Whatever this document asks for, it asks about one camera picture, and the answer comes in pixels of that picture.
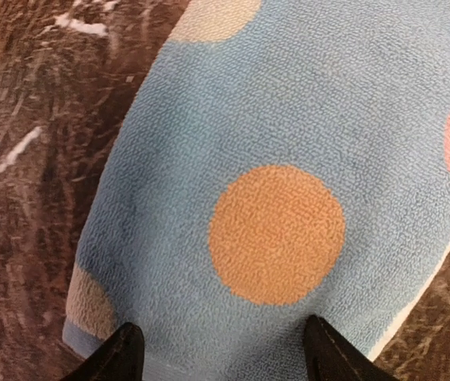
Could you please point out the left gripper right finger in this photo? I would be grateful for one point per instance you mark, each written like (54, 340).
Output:
(329, 356)

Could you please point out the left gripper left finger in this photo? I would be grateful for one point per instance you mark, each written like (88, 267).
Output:
(119, 358)

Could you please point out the blue patterned cartoon towel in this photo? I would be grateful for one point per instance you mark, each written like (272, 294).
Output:
(281, 159)

